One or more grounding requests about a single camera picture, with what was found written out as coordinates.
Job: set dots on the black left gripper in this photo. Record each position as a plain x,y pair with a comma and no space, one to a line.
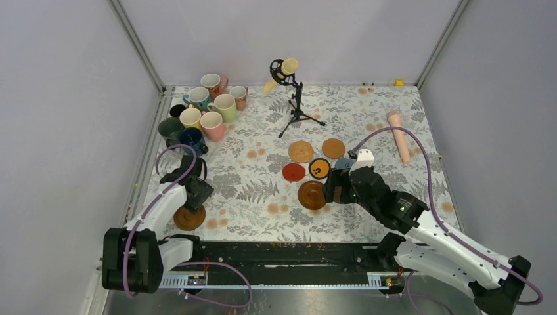
206,191

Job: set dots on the light wooden round coaster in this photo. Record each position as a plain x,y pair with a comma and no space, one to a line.
333,148

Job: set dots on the floral table mat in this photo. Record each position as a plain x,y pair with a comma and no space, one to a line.
252,201

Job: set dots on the brown wooden knob lid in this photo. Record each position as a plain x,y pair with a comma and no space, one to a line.
311,195

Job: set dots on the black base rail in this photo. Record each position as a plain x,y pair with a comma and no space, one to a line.
289,265

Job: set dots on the red round coaster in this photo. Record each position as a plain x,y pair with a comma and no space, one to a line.
293,172

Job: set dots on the dark green mug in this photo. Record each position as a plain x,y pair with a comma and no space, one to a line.
170,130

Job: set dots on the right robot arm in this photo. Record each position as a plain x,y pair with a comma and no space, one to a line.
418,242

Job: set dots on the dark blue mug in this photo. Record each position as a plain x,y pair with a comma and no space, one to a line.
194,138

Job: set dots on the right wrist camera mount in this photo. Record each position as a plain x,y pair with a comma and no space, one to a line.
362,158

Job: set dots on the orange black face coaster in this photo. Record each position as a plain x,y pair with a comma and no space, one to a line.
319,168

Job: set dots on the small pink mug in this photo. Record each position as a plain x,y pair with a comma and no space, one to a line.
240,94

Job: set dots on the blue round coaster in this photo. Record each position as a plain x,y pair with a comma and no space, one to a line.
344,163

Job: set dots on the black microphone tripod stand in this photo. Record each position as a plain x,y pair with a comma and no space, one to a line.
297,113

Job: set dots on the dark brown coaster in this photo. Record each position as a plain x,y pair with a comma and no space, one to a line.
337,198

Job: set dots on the black mug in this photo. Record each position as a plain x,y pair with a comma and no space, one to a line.
176,110

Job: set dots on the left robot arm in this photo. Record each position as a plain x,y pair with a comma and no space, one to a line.
136,256

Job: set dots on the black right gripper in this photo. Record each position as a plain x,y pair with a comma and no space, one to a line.
337,177

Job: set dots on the brown wooden coaster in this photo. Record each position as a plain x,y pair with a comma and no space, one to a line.
186,220

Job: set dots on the salmon mug with handle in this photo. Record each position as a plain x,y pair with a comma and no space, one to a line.
215,84

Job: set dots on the blue patterned mug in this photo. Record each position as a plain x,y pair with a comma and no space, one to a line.
199,97

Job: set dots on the light green mug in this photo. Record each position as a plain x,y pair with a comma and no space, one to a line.
225,105

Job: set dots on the pink cylindrical roller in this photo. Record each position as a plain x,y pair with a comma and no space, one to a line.
394,120

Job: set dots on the woven rattan coaster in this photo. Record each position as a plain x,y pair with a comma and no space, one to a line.
301,151

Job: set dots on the cream microphone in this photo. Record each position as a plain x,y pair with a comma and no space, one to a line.
282,73

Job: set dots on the yellow mug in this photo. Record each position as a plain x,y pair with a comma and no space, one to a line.
190,118

